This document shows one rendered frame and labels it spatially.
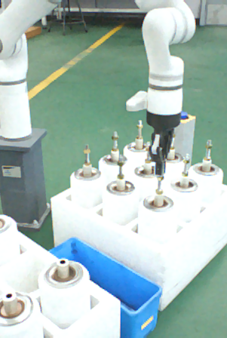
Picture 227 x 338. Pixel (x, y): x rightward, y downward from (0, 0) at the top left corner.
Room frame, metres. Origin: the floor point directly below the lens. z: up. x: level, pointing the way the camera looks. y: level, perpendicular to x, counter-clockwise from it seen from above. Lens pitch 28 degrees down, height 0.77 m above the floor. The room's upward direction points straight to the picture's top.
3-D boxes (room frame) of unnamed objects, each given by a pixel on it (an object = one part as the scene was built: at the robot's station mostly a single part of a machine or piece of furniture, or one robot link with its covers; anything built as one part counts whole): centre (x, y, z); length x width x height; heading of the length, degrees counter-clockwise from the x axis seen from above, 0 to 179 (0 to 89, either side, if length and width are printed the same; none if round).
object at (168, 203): (0.83, -0.11, 0.25); 0.08 x 0.08 x 0.01
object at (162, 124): (0.83, -0.11, 0.45); 0.08 x 0.08 x 0.09
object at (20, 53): (1.15, 0.29, 0.54); 0.09 x 0.09 x 0.17; 70
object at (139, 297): (0.74, 0.03, 0.06); 0.30 x 0.11 x 0.12; 48
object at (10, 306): (0.50, 0.17, 0.26); 0.02 x 0.02 x 0.03
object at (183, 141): (1.27, -0.23, 0.16); 0.07 x 0.07 x 0.31; 50
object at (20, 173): (1.15, 0.29, 0.15); 0.15 x 0.15 x 0.30; 78
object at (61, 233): (1.00, -0.10, 0.09); 0.39 x 0.39 x 0.18; 50
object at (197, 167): (1.01, -0.27, 0.25); 0.08 x 0.08 x 0.01
